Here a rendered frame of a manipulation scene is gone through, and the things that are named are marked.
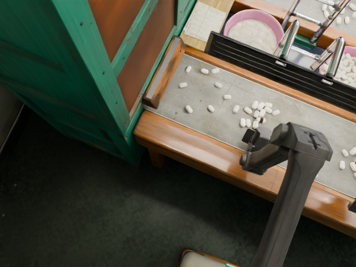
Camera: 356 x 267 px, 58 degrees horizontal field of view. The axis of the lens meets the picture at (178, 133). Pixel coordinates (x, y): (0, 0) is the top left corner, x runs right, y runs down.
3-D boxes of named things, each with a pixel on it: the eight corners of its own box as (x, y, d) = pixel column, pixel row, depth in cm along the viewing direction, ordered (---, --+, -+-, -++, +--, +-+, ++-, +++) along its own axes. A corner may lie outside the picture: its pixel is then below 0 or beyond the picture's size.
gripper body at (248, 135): (248, 125, 123) (246, 135, 118) (273, 136, 123) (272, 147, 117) (241, 138, 127) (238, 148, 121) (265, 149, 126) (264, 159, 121)
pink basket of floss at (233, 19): (286, 63, 148) (294, 53, 139) (232, 80, 145) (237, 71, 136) (264, 15, 154) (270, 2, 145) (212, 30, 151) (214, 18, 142)
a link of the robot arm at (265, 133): (238, 167, 111) (263, 175, 111) (251, 141, 104) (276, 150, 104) (240, 147, 121) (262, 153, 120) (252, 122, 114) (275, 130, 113)
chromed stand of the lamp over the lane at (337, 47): (284, 126, 140) (336, 84, 97) (241, 108, 142) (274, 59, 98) (297, 88, 145) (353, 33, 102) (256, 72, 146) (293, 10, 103)
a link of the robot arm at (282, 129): (278, 140, 72) (325, 156, 71) (284, 117, 73) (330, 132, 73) (234, 168, 113) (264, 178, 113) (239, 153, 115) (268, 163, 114)
